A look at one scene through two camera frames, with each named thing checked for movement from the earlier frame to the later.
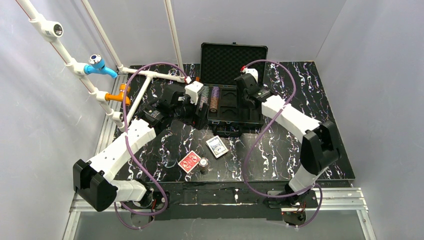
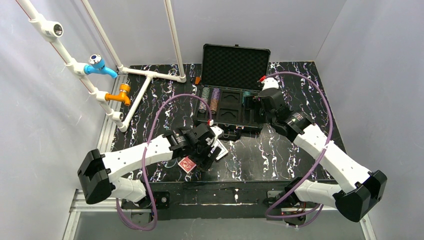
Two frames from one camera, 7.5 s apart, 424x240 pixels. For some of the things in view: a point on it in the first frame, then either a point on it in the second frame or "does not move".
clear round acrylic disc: x=170 y=161 does not move
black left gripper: x=193 y=110 → x=208 y=151
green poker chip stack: x=205 y=92 does not move
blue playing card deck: x=217 y=146 does not move
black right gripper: x=242 y=84 → x=261 y=108
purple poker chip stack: x=214 y=99 does not move
